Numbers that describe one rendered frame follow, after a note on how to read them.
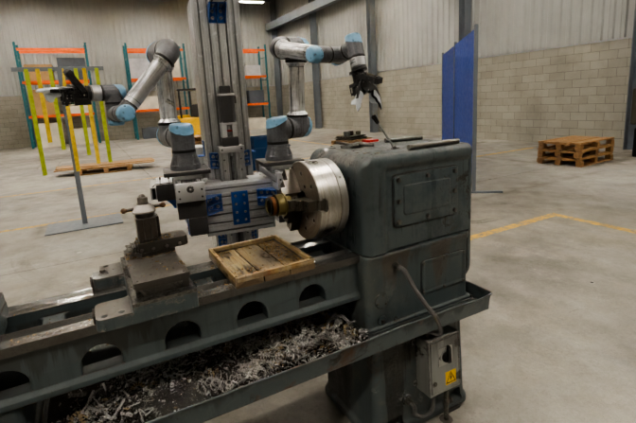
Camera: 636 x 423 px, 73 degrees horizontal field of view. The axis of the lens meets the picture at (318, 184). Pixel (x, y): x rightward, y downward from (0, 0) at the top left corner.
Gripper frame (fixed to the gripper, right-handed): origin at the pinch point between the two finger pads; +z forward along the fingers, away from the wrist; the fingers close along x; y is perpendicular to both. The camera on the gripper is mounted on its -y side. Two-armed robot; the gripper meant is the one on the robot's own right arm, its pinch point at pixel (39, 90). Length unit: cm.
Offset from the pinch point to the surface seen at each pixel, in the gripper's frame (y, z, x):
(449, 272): 70, -120, -136
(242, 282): 55, -32, -110
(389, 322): 84, -88, -131
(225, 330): 72, -26, -109
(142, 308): 53, 0, -107
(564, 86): 42, -1160, 182
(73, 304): 62, 12, -77
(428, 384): 115, -103, -144
